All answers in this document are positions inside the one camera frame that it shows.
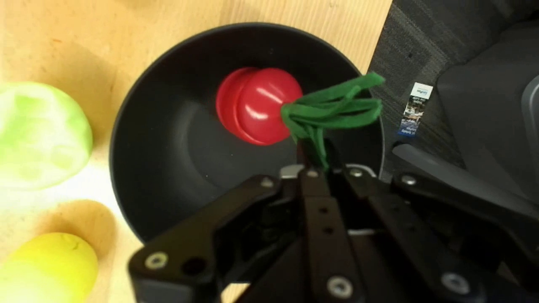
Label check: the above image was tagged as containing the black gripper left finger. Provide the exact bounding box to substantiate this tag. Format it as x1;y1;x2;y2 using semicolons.
299;142;324;182

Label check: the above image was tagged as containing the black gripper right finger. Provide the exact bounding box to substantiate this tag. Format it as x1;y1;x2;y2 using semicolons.
331;164;371;189

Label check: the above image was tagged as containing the red toy radish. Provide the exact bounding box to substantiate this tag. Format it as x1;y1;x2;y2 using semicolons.
216;68;385;169

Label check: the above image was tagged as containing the yellow green toy apple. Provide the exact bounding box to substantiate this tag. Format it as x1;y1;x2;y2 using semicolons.
0;233;100;303

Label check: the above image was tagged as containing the grey office chair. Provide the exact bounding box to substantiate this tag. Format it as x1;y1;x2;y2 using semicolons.
393;19;539;219

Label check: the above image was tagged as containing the black bowl with pepper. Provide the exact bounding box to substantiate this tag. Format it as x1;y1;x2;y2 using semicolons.
110;24;359;243

